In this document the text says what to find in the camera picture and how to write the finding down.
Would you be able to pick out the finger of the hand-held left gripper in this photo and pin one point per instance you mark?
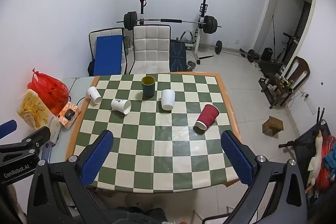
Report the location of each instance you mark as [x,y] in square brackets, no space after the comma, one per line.
[7,129]
[31,138]

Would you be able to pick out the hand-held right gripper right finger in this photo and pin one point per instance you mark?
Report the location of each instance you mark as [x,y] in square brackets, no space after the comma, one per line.
[237,158]

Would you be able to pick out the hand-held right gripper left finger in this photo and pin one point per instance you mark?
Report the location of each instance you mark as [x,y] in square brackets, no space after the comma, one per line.
[96,158]

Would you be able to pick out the red ribbed paper cup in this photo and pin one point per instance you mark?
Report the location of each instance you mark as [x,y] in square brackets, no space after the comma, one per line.
[208,116]

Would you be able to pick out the white printed paper cup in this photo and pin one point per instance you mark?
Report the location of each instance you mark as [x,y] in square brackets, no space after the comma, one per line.
[94,95]
[120,105]

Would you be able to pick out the dark green cup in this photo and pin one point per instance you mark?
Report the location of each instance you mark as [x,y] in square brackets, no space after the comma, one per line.
[148,88]

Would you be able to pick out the plain white cup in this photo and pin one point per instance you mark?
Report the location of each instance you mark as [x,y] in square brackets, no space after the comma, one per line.
[168,100]

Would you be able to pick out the yellow snack bag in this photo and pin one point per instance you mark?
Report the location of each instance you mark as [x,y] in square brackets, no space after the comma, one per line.
[32,108]

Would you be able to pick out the orange smartwatch box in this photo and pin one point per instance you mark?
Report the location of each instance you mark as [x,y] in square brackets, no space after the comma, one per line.
[68,115]

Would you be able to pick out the small wooden stool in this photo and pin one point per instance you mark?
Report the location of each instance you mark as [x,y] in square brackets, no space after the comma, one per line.
[273,125]

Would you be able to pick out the red plastic bag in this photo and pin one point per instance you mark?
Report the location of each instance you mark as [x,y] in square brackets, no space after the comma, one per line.
[50,92]

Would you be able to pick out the green checkered tablecloth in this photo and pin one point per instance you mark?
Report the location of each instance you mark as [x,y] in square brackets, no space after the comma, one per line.
[157,145]

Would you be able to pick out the grey side table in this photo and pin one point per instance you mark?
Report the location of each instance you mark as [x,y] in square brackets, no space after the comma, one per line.
[74,86]

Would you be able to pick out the person's dark pants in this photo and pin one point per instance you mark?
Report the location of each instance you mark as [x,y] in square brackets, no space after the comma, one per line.
[139,216]

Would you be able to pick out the white duck toy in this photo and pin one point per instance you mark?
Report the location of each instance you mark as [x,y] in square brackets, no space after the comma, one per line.
[316,158]

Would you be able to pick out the orange cloth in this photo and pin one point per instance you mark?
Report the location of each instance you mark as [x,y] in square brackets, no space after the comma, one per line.
[326,174]

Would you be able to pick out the chrome dumbbell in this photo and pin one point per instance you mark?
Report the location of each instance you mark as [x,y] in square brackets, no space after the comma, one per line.
[191,66]

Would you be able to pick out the blue cushion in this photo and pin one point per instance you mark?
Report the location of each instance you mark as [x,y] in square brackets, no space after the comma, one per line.
[109,54]

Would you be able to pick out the brown wooden chair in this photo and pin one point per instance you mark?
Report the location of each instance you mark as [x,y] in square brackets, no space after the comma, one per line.
[296,71]

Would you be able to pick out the small floor barbell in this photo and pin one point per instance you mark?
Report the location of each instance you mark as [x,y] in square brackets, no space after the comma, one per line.
[218,46]

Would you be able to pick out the black framed white chair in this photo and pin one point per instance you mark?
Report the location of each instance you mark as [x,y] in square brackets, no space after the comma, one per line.
[92,40]

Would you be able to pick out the black patterned bench pad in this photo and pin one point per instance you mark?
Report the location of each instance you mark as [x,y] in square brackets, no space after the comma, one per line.
[178,56]

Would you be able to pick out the white quilted chair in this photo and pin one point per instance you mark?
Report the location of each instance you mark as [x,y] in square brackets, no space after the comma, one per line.
[151,52]

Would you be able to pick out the white weight rack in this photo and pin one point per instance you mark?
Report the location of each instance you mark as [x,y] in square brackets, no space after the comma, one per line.
[199,37]

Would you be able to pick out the black barbell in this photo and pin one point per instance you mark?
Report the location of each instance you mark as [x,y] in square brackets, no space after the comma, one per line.
[210,25]

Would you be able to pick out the white wall power strip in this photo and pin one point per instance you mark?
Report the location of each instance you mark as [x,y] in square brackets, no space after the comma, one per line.
[309,104]

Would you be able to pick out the white door frame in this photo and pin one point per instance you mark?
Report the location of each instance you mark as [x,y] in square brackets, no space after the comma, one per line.
[270,11]

